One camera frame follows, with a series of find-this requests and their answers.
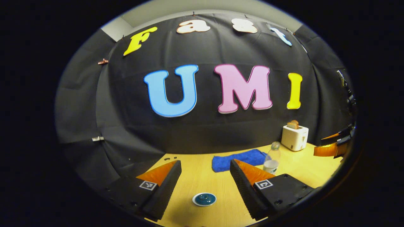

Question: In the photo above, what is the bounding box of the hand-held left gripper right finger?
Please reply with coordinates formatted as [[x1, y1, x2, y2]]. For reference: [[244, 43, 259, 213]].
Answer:
[[229, 159, 316, 221]]

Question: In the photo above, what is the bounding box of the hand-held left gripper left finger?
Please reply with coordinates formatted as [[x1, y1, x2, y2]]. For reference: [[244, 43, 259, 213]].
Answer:
[[104, 160, 182, 221]]

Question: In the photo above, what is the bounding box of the white teacup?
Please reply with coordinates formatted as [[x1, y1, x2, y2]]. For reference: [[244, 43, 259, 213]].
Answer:
[[192, 192, 217, 207]]

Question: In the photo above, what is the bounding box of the clear plastic water bottle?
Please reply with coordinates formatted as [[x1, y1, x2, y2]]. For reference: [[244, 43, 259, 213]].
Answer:
[[263, 141, 281, 175]]

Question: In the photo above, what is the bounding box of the blue towel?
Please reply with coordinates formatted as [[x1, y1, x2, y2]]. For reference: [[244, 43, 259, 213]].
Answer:
[[211, 149, 268, 173]]

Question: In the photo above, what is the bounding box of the white toaster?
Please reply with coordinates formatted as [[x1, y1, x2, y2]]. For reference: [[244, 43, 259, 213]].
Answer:
[[281, 125, 309, 152]]

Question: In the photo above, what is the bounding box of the black backdrop cloth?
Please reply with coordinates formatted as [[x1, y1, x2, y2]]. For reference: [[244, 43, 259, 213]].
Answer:
[[55, 13, 355, 189]]

